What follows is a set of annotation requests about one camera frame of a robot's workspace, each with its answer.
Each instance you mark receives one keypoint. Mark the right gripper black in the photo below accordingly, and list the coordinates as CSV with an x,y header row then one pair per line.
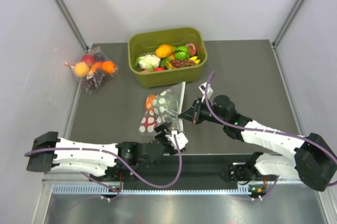
x,y
194,114

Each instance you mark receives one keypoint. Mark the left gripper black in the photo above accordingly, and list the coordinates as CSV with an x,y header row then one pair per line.
x,y
164,129

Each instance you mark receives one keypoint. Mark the polka dot zip top bag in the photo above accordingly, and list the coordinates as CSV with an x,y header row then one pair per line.
x,y
177,124

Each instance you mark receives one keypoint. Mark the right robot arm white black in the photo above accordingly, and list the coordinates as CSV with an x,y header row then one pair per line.
x,y
306,158

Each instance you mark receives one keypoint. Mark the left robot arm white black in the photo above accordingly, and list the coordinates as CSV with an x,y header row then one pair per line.
x,y
51,152

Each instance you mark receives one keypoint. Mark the fake red fruit in bag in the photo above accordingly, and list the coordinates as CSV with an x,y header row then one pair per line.
x,y
148,123

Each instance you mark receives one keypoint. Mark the fake orange fruit in bag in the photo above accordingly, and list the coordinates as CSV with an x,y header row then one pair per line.
x,y
148,103

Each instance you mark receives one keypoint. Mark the fake purple grapes bunch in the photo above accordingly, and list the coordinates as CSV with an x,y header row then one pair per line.
x,y
181,63

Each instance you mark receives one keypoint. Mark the fake yellow banana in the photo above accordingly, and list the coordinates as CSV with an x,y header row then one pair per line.
x,y
195,59

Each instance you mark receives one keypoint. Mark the fake green apple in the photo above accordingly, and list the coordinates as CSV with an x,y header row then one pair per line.
x,y
182,53

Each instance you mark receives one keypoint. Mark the fake pink apple slice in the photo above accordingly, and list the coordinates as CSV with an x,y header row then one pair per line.
x,y
192,48

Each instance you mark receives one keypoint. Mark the fake cauliflower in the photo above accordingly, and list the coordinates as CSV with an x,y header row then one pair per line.
x,y
148,62

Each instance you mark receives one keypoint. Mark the fake orange mango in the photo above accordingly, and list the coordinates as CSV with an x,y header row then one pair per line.
x,y
164,51

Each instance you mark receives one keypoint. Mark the clear bag of fake fruit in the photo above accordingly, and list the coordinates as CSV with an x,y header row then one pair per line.
x,y
93,70

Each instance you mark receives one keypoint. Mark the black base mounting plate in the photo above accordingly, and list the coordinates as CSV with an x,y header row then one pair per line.
x,y
188,172

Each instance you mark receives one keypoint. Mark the green plastic bin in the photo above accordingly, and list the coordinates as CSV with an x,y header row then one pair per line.
x,y
147,43

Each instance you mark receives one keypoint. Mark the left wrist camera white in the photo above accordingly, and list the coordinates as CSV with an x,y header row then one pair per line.
x,y
177,139

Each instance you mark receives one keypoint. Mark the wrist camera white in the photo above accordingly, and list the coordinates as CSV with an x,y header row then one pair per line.
x,y
206,91
177,139

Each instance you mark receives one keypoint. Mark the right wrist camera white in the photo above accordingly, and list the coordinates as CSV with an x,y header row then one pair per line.
x,y
206,91

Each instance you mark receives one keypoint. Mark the grey slotted cable duct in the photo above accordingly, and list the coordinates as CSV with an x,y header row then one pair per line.
x,y
94,189

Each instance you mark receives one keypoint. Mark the right aluminium frame post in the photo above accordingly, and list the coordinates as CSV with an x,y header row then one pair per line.
x,y
287,23

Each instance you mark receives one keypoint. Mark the aluminium frame post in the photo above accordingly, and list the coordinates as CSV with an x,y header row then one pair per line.
x,y
71,23
287,23

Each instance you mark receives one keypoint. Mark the left aluminium frame post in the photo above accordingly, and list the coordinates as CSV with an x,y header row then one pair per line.
x,y
71,23

